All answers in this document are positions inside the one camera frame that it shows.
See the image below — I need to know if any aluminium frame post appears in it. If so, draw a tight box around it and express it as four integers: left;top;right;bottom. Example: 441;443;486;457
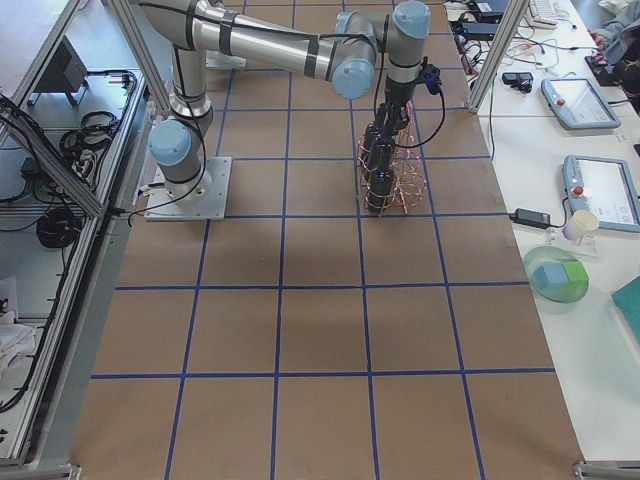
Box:
468;0;528;114

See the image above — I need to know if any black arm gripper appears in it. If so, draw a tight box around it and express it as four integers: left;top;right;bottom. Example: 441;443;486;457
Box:
375;79;415;135

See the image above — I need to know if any teach pendant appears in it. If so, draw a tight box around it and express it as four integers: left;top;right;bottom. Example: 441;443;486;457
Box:
540;78;621;130
562;155;639;232

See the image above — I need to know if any wine bottle in basket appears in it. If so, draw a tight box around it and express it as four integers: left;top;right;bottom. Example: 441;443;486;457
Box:
366;150;395;214
361;121;380;156

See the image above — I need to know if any green bowl with blocks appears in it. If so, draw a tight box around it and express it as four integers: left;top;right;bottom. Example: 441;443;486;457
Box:
523;246;589;303

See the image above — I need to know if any dark glass wine bottle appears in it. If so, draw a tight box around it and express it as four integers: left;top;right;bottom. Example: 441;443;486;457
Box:
368;130;396;172

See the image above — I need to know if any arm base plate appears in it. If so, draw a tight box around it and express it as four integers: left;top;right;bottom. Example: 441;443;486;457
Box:
144;156;232;221
206;51;247;70

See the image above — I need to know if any wine bottle in basket right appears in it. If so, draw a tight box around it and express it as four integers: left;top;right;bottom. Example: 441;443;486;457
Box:
366;150;395;214

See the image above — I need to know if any wine bottle in basket left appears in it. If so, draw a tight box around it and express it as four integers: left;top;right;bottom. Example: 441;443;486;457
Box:
361;121;380;156

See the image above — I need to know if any black power adapter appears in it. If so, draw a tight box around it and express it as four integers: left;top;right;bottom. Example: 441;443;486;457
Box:
509;208;551;230

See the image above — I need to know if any teach pendant near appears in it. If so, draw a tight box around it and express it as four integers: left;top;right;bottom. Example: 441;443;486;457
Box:
562;155;639;232

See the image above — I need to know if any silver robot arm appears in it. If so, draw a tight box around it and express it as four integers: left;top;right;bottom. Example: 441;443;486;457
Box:
140;1;439;140

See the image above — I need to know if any copper wire wine basket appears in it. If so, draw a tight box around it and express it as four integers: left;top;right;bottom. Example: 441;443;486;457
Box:
357;105;427;216

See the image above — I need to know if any teach pendant far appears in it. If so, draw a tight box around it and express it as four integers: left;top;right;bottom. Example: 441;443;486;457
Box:
540;78;621;130

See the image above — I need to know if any white paper cup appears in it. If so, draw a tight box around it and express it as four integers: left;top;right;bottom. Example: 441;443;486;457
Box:
562;210;599;242

